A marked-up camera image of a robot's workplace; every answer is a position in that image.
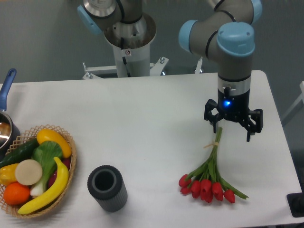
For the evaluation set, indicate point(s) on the blue handled saucepan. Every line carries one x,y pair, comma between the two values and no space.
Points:
8,130

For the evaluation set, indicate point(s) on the woven wicker basket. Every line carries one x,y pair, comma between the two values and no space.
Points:
24,137

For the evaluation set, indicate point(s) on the yellow bell pepper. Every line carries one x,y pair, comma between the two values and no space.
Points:
7,174

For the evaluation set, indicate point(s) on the green cucumber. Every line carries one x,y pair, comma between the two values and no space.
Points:
20,153

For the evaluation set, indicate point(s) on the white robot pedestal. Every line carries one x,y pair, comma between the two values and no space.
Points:
131,48

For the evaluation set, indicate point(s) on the black device at table edge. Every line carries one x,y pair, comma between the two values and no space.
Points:
296,204

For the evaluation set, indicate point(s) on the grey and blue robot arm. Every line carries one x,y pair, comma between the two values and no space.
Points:
227,38

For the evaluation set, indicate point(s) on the green bok choy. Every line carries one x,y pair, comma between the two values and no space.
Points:
44,155

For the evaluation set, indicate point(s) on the orange fruit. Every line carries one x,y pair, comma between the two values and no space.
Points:
16,194

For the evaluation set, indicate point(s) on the beige round disc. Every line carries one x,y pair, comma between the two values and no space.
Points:
28,172

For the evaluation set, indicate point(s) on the red tulip bouquet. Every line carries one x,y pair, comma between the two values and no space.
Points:
206,183

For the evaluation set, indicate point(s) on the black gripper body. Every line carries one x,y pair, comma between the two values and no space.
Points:
233,98

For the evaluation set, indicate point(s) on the yellow banana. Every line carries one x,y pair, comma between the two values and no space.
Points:
51,194

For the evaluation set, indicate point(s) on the dark red vegetable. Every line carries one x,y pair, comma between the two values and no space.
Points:
53,177

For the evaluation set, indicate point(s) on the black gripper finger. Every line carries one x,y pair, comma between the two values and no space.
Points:
213,113
252,121

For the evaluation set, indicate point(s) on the dark grey ribbed vase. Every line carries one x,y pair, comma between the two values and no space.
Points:
106,185

